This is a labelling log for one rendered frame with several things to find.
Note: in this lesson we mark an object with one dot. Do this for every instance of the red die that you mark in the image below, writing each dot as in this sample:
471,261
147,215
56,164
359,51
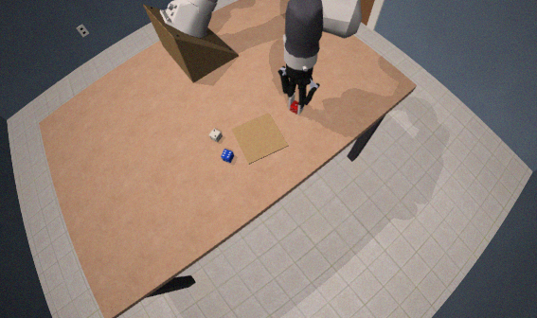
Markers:
293,107

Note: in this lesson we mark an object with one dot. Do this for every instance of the white die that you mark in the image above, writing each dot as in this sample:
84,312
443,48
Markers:
215,135

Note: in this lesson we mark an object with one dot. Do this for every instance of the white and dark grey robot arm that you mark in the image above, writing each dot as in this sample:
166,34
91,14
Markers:
303,24

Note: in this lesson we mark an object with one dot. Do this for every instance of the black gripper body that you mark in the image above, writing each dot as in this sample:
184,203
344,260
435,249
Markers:
305,76

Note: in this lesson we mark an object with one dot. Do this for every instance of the blue die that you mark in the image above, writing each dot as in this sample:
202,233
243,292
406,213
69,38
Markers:
227,155

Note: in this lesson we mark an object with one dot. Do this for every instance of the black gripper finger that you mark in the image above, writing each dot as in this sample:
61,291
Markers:
303,100
285,85

